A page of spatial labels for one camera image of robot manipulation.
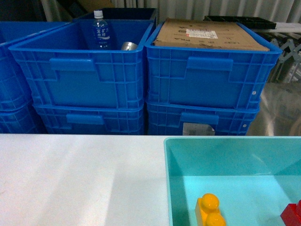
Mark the red toy block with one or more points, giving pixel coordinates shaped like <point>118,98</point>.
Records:
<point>291,215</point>

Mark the brown cardboard box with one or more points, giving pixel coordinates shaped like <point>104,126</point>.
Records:
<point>205,34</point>

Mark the yellow toy block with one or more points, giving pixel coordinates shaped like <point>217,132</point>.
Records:
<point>207,211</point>

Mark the lower right blue crate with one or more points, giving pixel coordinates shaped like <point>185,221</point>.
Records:
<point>172,119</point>

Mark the upper right blue crate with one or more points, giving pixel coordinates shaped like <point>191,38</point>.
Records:
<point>204,77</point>

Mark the silver metal can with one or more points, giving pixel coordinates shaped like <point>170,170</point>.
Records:
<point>128,46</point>

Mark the lower left blue crate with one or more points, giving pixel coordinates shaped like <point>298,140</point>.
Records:
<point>91,121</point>

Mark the clear water bottle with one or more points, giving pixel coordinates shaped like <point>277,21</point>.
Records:
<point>101,31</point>

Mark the upper left blue crate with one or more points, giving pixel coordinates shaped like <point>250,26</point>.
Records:
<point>63,67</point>

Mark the dark blue rear crate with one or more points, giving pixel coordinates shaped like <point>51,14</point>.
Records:
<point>129,14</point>

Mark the teal plastic bin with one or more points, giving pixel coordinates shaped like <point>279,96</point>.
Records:
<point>254,178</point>

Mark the far left blue crates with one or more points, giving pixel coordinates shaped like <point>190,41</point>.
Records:
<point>17,115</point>

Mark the black plastic tray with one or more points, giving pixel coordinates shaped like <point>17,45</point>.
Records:
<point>248,21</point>

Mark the grey scissor conveyor frame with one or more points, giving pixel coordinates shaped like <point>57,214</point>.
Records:
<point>288,66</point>

